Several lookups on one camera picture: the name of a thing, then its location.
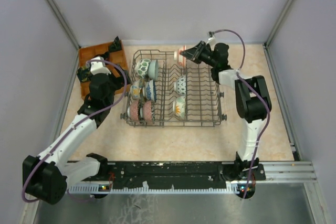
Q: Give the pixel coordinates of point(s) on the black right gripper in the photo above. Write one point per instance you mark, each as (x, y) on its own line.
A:
(195, 53)

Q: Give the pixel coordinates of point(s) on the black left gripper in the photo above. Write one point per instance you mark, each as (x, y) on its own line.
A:
(119, 81)

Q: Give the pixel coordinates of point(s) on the red coral pattern bowl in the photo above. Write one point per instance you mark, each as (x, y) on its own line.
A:
(181, 60)

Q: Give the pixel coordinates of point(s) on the blue diamond pattern bowl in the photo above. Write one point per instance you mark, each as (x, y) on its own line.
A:
(180, 85)

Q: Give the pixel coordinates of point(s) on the orange flower green leaf bowl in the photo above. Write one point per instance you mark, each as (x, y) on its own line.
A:
(179, 105)

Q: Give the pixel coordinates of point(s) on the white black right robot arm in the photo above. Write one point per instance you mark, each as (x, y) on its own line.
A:
(253, 104)

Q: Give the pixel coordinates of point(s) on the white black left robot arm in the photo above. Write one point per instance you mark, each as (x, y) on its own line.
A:
(48, 176)

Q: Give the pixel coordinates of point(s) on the yellow blue swirl bowl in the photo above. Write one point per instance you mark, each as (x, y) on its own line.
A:
(136, 89)

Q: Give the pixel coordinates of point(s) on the green leaf pattern bowl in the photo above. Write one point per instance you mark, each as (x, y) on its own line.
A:
(141, 67)

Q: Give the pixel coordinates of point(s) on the teal yellow-flower folded tie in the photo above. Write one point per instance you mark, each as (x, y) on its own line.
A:
(84, 74)

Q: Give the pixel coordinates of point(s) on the dark green folded tie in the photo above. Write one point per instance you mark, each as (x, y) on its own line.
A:
(115, 46)

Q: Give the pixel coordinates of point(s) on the pink floral bowl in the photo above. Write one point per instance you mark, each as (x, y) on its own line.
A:
(135, 111)

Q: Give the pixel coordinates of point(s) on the blue rose pattern bowl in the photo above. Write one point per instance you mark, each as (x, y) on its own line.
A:
(149, 91)

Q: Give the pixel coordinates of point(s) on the wooden compartment tray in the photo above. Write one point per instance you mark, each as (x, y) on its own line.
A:
(90, 52)

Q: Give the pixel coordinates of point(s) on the dark leaf pattern bowl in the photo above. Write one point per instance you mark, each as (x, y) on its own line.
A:
(148, 111)

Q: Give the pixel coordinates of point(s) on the green striped bowl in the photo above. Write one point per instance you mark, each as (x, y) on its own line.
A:
(153, 70)

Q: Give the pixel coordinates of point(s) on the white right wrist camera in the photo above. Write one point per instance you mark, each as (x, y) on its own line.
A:
(211, 38)

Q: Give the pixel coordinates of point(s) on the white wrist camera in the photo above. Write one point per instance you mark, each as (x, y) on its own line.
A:
(211, 38)
(97, 65)

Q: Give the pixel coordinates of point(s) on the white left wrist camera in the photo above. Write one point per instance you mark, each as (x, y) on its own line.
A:
(97, 65)

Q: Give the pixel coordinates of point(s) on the grey wire dish rack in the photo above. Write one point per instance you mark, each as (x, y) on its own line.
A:
(203, 96)

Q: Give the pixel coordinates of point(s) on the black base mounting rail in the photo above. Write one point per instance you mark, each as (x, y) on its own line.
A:
(181, 175)

